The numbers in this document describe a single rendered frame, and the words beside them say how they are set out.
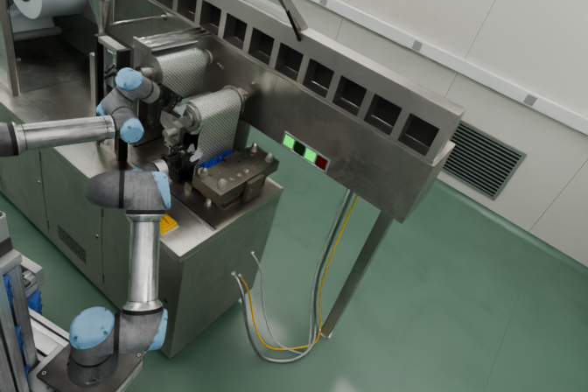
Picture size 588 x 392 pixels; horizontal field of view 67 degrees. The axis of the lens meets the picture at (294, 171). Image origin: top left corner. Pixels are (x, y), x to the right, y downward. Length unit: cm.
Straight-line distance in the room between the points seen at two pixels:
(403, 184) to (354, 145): 25
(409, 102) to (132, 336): 117
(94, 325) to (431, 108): 126
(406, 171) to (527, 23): 234
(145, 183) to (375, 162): 88
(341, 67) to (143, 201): 88
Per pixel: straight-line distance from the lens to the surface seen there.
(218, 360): 257
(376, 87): 168
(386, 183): 179
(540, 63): 390
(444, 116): 161
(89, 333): 142
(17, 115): 248
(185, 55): 201
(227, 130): 199
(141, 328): 143
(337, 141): 183
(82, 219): 239
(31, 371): 175
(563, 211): 426
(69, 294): 280
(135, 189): 138
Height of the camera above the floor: 225
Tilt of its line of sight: 36 degrees down
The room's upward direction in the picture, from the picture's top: 18 degrees clockwise
